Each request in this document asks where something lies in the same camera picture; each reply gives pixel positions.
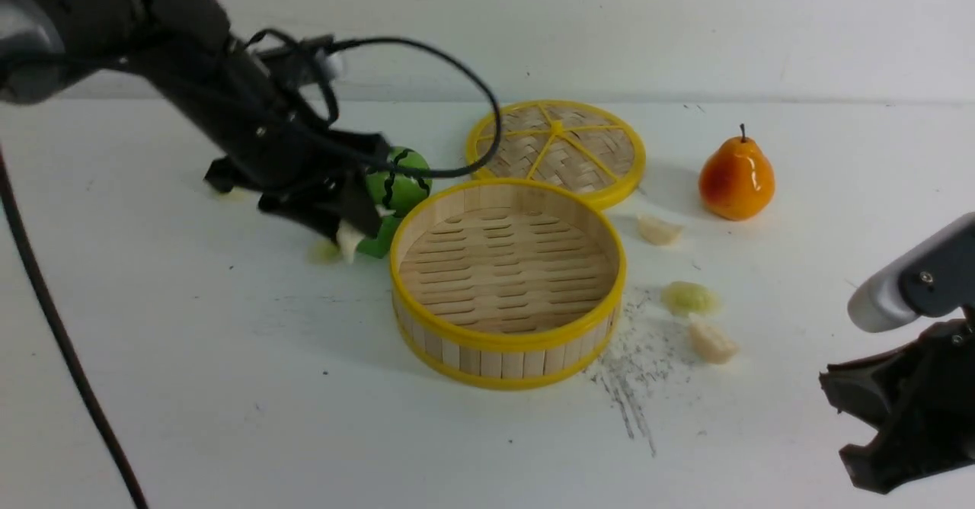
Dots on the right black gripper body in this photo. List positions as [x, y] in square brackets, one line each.
[920, 400]

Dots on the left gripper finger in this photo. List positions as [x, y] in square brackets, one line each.
[316, 215]
[356, 209]

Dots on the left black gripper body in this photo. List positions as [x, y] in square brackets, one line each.
[280, 146]

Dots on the white dumpling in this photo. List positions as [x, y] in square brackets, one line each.
[658, 232]
[348, 237]
[710, 343]

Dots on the green dumpling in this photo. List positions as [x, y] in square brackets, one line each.
[684, 298]
[324, 251]
[233, 195]

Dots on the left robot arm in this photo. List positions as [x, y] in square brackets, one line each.
[177, 46]

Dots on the bamboo steamer tray yellow rim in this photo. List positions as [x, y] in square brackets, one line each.
[507, 284]

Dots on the woven bamboo steamer lid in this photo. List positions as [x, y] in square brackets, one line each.
[569, 145]

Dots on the green foam cube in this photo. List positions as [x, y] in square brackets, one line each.
[379, 246]

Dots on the green toy watermelon ball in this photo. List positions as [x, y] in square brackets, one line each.
[395, 192]

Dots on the orange yellow toy pear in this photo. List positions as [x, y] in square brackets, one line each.
[737, 182]

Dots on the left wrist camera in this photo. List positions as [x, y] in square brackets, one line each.
[303, 61]

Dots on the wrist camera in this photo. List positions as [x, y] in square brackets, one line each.
[931, 280]
[303, 61]

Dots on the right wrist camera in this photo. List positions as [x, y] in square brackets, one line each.
[931, 280]

